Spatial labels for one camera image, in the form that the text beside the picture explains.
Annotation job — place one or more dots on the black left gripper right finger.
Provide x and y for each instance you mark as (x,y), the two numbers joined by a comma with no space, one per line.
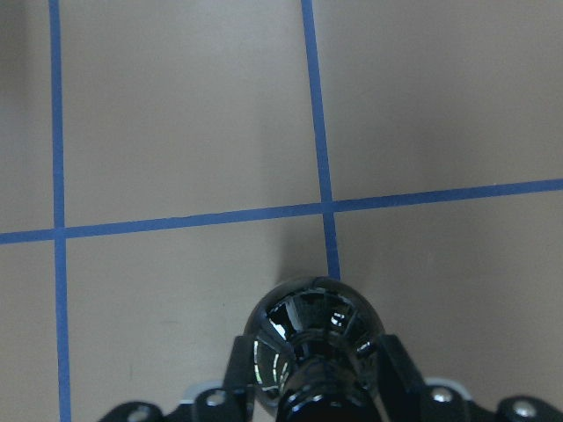
(406,396)

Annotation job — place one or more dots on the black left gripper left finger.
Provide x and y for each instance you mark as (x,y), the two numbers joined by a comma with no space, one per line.
(232,400)

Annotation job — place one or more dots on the dark glass wine bottle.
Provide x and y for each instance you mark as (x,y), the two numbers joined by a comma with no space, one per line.
(315,352)

